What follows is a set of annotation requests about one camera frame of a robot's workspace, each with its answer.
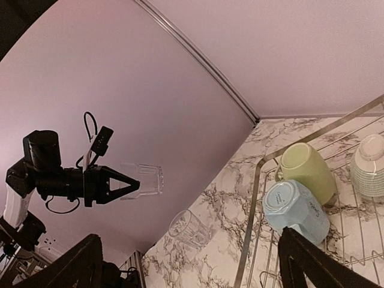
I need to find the clear glass front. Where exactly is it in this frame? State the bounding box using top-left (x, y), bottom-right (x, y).
top-left (168, 209), bottom-right (212, 249)

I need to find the left aluminium post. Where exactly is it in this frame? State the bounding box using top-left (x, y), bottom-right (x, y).
top-left (134, 0), bottom-right (260, 127)

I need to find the clear glass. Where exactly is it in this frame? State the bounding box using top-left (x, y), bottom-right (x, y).
top-left (120, 163), bottom-right (164, 200)
top-left (168, 209), bottom-right (212, 249)

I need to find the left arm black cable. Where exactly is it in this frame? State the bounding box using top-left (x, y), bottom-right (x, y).
top-left (44, 111), bottom-right (100, 214)

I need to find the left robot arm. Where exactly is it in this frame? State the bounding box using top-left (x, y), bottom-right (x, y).
top-left (1, 127), bottom-right (140, 251)

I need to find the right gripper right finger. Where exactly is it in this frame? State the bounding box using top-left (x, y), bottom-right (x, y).
top-left (278, 227), bottom-right (378, 288)

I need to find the wire dish rack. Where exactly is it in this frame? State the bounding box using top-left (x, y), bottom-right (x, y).
top-left (235, 97), bottom-right (383, 287)

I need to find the clear glass back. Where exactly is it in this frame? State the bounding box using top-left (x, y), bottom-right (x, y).
top-left (120, 163), bottom-right (164, 200)

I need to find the white ribbed bowl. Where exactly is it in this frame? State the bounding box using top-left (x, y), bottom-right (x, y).
top-left (350, 134), bottom-right (383, 198)

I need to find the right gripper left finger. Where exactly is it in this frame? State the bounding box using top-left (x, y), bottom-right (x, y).
top-left (14, 234), bottom-right (103, 288)

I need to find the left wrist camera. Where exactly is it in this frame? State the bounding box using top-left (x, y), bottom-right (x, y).
top-left (82, 126), bottom-right (114, 171)

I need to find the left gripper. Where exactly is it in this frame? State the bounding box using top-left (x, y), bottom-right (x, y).
top-left (83, 165), bottom-right (140, 208)

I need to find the light blue mug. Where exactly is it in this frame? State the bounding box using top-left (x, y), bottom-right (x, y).
top-left (262, 180), bottom-right (330, 246)

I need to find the green mug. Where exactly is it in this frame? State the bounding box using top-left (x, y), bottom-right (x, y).
top-left (274, 143), bottom-right (337, 205)

